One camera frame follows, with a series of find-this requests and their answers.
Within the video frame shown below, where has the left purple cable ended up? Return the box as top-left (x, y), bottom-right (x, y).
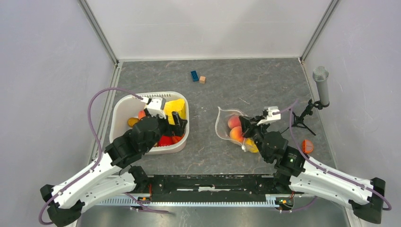
top-left (38, 87), bottom-right (145, 226)

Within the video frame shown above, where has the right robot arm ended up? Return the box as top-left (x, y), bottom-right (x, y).
top-left (239, 116), bottom-right (385, 224)

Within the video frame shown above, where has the yellow toy cabbage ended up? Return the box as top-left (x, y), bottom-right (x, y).
top-left (164, 98), bottom-right (187, 125)

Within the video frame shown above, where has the orange toy peach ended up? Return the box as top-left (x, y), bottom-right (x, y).
top-left (229, 126), bottom-right (244, 143)

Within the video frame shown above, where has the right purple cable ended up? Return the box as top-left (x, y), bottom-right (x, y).
top-left (272, 99), bottom-right (392, 211)

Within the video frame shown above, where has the orange round toy slice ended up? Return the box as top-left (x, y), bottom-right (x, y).
top-left (302, 140), bottom-right (314, 154)

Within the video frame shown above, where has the wooden cube centre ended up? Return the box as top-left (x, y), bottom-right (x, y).
top-left (199, 76), bottom-right (206, 84)

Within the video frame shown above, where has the small orange toy fruit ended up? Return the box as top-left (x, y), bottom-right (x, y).
top-left (127, 117), bottom-right (139, 128)

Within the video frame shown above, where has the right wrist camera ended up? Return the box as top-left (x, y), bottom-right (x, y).
top-left (257, 106), bottom-right (281, 125)

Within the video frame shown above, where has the purple cable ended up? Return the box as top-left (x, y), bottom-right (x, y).
top-left (272, 99), bottom-right (392, 211)
top-left (38, 87), bottom-right (145, 226)

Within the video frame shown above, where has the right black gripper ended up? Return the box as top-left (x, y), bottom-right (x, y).
top-left (238, 115), bottom-right (270, 162)

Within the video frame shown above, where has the orange toy tomato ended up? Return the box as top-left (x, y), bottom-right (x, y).
top-left (171, 136), bottom-right (184, 144)

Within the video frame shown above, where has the blue lego brick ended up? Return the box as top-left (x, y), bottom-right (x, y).
top-left (191, 70), bottom-right (200, 82)

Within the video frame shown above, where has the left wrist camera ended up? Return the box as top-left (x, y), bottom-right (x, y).
top-left (144, 96), bottom-right (166, 119)

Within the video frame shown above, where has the pink toy peach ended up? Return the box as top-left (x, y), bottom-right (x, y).
top-left (227, 115), bottom-right (241, 129)

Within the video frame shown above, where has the red toy pepper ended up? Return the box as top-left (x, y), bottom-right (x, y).
top-left (157, 136), bottom-right (174, 147)

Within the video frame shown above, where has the yellow toy lemon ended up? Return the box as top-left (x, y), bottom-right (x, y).
top-left (244, 138), bottom-right (259, 153)

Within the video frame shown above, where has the clear polka dot zip bag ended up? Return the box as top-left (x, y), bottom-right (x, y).
top-left (215, 106), bottom-right (259, 153)

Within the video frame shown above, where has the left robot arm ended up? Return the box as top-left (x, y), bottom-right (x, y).
top-left (38, 111), bottom-right (188, 227)

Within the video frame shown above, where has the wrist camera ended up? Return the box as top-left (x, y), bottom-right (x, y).
top-left (257, 106), bottom-right (281, 125)
top-left (144, 96), bottom-right (166, 119)

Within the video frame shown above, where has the grey microphone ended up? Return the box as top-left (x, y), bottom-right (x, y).
top-left (313, 66), bottom-right (330, 107)

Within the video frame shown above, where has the white plastic basket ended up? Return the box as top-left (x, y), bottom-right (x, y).
top-left (109, 91), bottom-right (190, 155)

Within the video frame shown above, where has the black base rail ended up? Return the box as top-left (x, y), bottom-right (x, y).
top-left (119, 174), bottom-right (305, 203)

